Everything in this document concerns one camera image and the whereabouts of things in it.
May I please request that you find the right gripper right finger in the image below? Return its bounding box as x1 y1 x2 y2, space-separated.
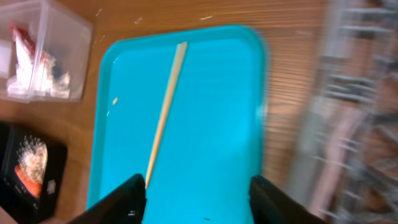
249 175 326 224

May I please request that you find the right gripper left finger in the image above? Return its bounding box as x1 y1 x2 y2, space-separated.
69 174 146 224

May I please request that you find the orange carrot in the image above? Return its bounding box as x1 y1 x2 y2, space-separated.
14 166 42 198

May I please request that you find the white napkin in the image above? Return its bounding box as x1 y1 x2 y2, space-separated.
6 30 72 100

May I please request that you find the grey dishwasher rack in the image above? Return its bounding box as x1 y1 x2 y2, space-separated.
284 0 397 223

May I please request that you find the teal serving tray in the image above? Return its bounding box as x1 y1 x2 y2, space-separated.
87 25 267 223

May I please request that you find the black plastic tray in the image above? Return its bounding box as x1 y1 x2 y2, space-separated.
1 121 68 223

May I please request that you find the food scraps pile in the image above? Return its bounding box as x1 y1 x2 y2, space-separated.
17 135 48 183

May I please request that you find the wooden chopstick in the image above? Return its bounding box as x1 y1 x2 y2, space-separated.
145 42 188 188

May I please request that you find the clear plastic bin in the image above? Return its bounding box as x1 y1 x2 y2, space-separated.
1 1 93 103

